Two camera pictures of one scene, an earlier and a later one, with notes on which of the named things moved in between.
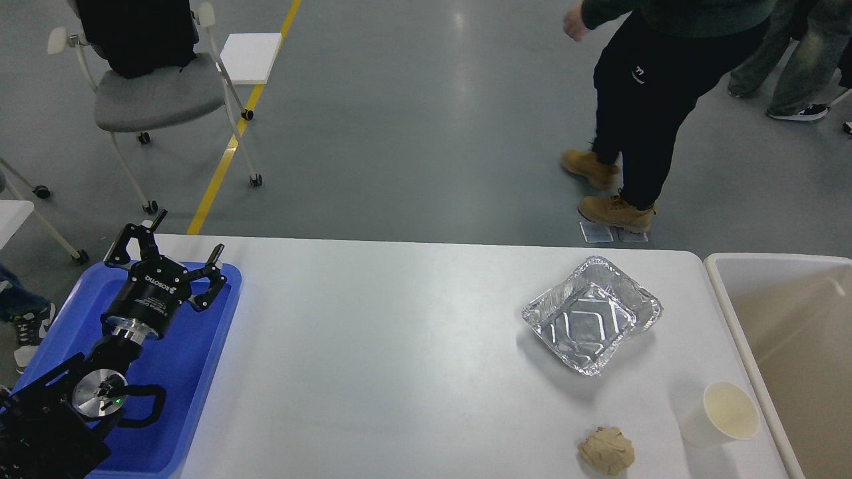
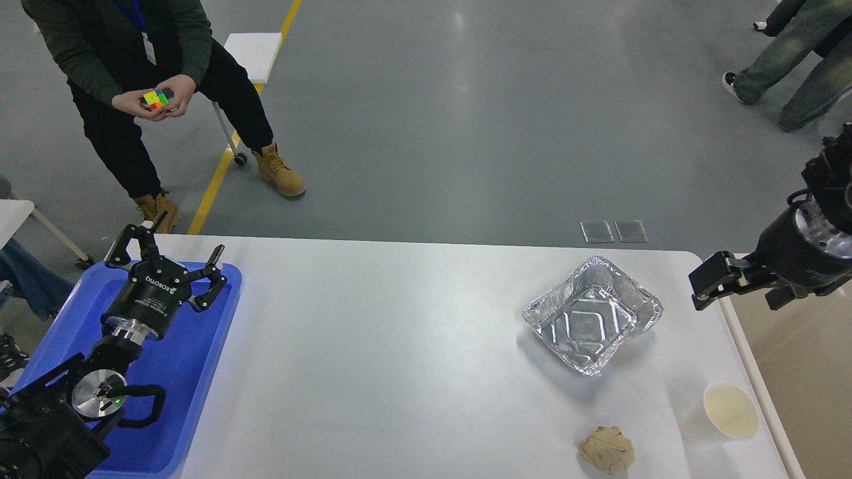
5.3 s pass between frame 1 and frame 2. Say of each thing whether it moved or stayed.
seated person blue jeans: moved
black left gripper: stayed
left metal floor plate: stayed
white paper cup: stayed
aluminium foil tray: stayed
